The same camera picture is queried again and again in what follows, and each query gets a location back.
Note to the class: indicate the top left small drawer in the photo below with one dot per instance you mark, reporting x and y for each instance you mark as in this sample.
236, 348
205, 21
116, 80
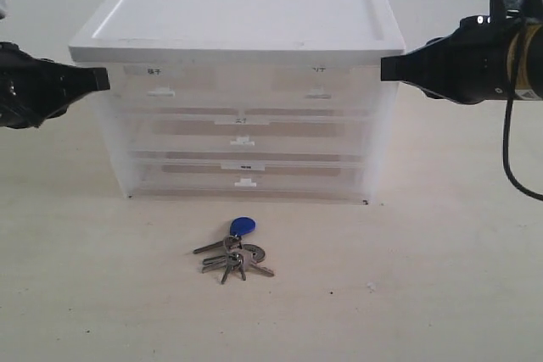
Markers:
144, 88

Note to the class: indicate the key bunch with blue fob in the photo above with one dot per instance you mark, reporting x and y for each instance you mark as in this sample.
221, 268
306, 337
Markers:
236, 255

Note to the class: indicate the top right small drawer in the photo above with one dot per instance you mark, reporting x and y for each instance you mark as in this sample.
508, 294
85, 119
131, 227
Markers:
311, 88

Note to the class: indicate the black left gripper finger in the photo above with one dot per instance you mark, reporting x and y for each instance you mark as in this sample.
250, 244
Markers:
37, 89

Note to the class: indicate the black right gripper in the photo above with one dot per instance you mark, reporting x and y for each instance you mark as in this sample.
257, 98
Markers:
488, 63

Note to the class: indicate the small drawer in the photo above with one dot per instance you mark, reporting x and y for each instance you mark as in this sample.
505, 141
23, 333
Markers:
144, 88
311, 88

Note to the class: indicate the white translucent drawer cabinet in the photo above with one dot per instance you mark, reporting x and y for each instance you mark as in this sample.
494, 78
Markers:
245, 35

